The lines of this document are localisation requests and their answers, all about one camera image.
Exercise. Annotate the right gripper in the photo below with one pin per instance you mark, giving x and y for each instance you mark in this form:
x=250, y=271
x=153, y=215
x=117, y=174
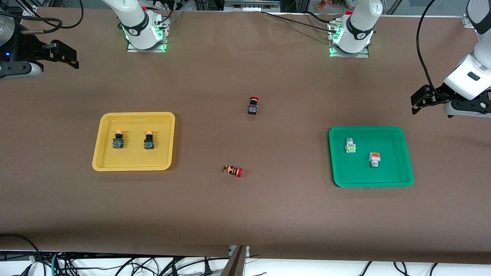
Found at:
x=27, y=49

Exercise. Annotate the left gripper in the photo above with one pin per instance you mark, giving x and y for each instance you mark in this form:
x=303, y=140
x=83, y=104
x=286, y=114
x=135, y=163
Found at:
x=439, y=94

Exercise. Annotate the green button orange contact block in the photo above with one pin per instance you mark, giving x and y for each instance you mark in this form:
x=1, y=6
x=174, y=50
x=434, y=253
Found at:
x=374, y=158

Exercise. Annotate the yellow mushroom push button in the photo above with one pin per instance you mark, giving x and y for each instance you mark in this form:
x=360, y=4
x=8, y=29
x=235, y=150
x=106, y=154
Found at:
x=149, y=143
x=118, y=142

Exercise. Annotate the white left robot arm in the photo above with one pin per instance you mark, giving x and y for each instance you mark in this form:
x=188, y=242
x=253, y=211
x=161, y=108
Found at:
x=360, y=23

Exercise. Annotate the green plastic tray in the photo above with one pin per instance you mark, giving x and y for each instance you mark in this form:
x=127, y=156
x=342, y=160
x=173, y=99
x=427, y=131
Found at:
x=391, y=168

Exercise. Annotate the yellow plastic tray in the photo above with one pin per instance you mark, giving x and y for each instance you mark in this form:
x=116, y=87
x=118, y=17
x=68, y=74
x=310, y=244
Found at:
x=134, y=159

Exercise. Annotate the orange background object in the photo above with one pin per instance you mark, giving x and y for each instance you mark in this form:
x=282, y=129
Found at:
x=325, y=4

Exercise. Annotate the red mushroom button black base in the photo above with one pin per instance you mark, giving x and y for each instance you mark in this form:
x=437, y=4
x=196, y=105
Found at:
x=252, y=109

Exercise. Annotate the red mushroom button orange contacts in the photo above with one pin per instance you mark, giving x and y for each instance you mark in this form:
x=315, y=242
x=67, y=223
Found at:
x=232, y=170

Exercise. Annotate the brown table cover sheet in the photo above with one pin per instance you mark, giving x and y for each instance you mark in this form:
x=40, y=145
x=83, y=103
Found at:
x=245, y=214

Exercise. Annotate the brown table leg beam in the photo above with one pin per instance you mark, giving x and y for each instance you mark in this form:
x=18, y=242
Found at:
x=236, y=266

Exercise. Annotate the metal table corner bracket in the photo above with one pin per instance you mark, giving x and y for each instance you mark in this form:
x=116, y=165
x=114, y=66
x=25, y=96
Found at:
x=467, y=21
x=30, y=10

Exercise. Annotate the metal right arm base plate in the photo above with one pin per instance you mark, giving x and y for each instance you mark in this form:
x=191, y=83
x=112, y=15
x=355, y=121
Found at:
x=132, y=49

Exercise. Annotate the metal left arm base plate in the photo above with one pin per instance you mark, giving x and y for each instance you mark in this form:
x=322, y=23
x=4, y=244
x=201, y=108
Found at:
x=360, y=55

